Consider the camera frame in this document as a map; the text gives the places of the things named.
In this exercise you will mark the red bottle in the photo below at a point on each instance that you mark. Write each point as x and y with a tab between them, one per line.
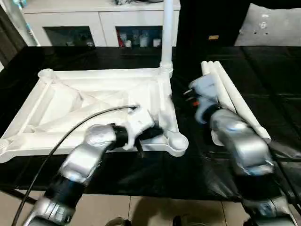
121	40

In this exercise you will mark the grey printed cushion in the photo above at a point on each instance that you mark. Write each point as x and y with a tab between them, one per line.
270	26

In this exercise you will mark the white plastic table leg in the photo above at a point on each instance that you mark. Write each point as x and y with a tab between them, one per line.
224	94
204	68
244	106

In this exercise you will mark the dark brown curtain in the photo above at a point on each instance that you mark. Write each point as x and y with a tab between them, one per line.
10	37

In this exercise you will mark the black cabinet with gold label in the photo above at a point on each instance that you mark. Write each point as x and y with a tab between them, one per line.
207	21

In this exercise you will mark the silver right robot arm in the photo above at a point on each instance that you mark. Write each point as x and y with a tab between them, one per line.
244	146

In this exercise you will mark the black work mat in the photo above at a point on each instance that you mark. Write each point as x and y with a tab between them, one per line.
164	174

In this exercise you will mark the white and blue pole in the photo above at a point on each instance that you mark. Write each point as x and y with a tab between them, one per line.
26	23

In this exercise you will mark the white sideboard with glass doors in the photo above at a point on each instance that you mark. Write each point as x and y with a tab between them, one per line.
98	21

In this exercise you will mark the white leg with black mark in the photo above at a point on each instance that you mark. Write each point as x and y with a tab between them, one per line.
167	35

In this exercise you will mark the white plastic table top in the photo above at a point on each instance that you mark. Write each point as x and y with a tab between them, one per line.
70	106

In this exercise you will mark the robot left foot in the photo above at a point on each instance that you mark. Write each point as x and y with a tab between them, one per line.
118	222

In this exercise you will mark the dark crumpled object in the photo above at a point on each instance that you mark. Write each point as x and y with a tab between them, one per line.
117	2

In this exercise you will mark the small white jar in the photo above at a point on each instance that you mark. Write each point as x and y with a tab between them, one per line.
143	41
156	42
128	43

